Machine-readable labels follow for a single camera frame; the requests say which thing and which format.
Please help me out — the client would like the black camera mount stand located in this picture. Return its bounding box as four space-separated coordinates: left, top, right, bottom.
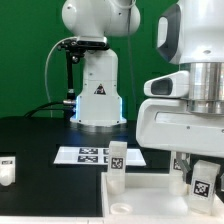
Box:
57 36 109 118

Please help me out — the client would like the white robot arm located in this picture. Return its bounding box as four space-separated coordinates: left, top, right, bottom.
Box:
62 0 224 158

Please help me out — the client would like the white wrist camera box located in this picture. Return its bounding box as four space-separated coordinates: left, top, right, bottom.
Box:
144 70 190 98

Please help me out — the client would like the white marker sheet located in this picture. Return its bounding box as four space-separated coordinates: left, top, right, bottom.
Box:
54 146 146 166

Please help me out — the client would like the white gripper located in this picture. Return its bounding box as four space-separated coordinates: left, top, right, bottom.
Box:
136 99 224 183

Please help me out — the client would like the white square table top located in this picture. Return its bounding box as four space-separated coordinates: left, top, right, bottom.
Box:
101 173 224 224

